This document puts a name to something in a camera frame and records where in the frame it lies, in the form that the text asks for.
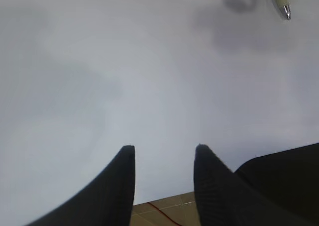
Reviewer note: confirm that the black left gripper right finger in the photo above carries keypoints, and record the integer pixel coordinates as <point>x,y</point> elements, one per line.
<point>224,199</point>

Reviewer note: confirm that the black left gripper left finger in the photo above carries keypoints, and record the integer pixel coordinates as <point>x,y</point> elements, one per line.
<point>105,201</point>

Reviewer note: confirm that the beige retractable pen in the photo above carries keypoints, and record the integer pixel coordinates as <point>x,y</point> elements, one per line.
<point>283,8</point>

